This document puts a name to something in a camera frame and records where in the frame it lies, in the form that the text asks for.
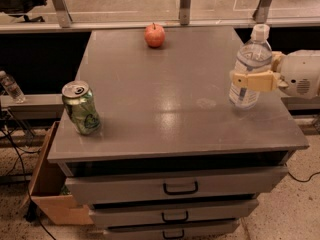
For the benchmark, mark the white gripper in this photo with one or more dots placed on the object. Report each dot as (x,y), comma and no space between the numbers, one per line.
(299,71)

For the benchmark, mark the clear plastic water bottle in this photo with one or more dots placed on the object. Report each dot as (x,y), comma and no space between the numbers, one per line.
(253,57)

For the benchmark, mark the red apple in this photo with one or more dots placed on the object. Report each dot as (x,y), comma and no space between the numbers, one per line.
(154,35)

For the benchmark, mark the small background plastic bottle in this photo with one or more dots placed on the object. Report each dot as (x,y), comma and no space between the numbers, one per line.
(11,87)

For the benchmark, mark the grey drawer cabinet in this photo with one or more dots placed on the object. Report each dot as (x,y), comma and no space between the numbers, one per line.
(167,110)

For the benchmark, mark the bottom grey drawer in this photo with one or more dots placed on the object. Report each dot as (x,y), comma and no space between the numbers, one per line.
(172,231)

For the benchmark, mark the grey drawer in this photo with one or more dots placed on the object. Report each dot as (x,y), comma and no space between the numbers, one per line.
(174,185)
(172,213)
(172,231)

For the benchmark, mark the green soda can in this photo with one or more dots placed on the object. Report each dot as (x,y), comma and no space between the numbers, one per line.
(78,101)

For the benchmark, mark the top grey drawer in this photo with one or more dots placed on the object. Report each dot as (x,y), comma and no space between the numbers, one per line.
(174,185)

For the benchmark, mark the middle grey drawer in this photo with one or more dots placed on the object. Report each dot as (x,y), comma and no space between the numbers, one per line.
(172,213)

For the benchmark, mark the brown cardboard box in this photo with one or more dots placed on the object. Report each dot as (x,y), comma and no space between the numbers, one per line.
(46,185)

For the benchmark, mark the black office chair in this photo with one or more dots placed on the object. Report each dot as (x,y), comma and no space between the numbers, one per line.
(21,0)

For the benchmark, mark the metal window frame rail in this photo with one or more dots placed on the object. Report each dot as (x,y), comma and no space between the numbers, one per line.
(236,13)

